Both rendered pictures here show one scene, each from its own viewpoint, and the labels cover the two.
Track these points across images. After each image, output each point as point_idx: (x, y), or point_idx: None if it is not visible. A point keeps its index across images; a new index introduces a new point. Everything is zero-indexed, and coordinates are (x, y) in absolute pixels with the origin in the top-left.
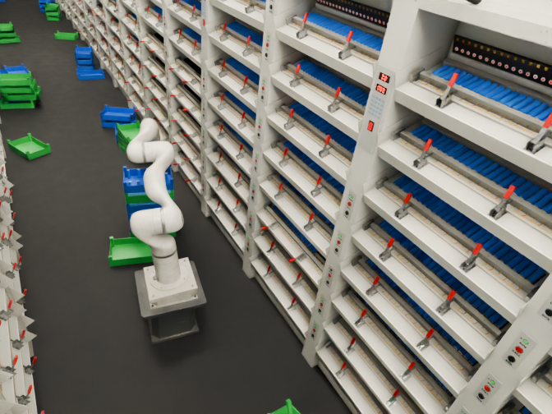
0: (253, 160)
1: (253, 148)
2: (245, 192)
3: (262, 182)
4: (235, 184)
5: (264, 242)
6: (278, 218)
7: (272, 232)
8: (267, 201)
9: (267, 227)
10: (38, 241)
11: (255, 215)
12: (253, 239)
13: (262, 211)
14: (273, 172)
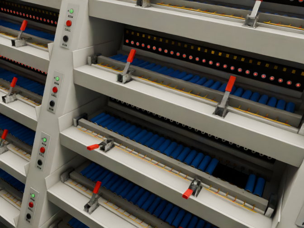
0: (59, 27)
1: (61, 2)
2: (26, 108)
3: (78, 67)
4: (4, 98)
5: (70, 192)
6: (111, 131)
7: (104, 159)
8: (79, 111)
9: (98, 147)
10: None
11: (55, 139)
12: (46, 191)
13: (71, 129)
14: (98, 53)
